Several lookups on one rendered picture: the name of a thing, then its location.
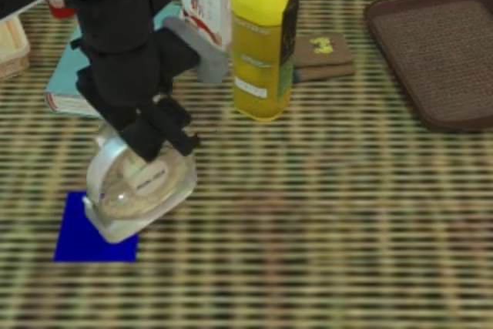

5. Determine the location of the blue square marker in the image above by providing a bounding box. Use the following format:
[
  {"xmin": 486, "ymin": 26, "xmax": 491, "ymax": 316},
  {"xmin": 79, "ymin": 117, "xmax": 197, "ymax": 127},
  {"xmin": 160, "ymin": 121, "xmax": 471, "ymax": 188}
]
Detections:
[{"xmin": 52, "ymin": 190, "xmax": 140, "ymax": 264}]

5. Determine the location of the light blue book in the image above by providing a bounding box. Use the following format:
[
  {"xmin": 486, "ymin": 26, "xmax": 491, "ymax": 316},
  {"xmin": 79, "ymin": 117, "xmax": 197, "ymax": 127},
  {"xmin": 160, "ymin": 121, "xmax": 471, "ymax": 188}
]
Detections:
[{"xmin": 45, "ymin": 4, "xmax": 186, "ymax": 119}]

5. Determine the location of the small red and white can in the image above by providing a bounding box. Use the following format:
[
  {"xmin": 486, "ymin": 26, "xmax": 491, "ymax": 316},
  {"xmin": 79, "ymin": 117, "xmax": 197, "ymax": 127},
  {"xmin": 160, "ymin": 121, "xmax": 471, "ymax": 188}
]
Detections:
[{"xmin": 48, "ymin": 0, "xmax": 77, "ymax": 21}]

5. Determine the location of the yellow bottle with dark cap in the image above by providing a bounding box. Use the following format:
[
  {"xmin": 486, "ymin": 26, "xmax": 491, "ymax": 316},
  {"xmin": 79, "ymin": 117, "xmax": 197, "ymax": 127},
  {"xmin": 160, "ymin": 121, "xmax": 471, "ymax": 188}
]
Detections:
[{"xmin": 230, "ymin": 0, "xmax": 300, "ymax": 123}]

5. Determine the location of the white carton with red print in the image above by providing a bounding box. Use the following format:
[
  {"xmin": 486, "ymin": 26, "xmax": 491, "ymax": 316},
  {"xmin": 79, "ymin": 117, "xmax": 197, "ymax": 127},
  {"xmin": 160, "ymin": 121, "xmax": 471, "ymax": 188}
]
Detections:
[{"xmin": 179, "ymin": 0, "xmax": 247, "ymax": 53}]

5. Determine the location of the woven wicker basket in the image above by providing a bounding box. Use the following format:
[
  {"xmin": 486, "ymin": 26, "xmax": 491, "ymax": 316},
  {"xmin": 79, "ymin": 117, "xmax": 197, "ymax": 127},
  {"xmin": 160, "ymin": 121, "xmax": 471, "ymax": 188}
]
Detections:
[{"xmin": 0, "ymin": 15, "xmax": 32, "ymax": 80}]

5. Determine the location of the brown plastic tray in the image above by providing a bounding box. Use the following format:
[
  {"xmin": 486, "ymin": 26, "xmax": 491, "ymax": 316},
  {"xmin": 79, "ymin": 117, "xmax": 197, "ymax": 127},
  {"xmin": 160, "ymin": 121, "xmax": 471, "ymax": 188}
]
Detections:
[{"xmin": 363, "ymin": 0, "xmax": 493, "ymax": 133}]

